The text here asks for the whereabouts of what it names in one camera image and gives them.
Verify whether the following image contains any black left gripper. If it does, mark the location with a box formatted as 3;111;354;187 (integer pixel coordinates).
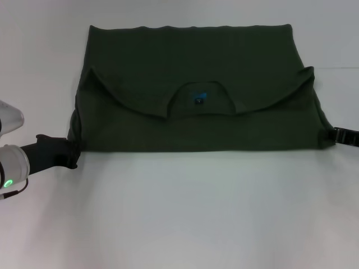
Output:
19;133;81;177

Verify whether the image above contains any silver vented wrist camera box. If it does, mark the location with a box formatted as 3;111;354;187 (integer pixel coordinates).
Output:
0;99;26;133

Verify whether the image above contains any dark green FREE t-shirt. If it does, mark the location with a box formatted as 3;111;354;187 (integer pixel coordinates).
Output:
67;24;335;154

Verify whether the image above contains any left arm cable with plug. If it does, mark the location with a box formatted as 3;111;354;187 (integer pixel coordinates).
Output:
0;178;29;201

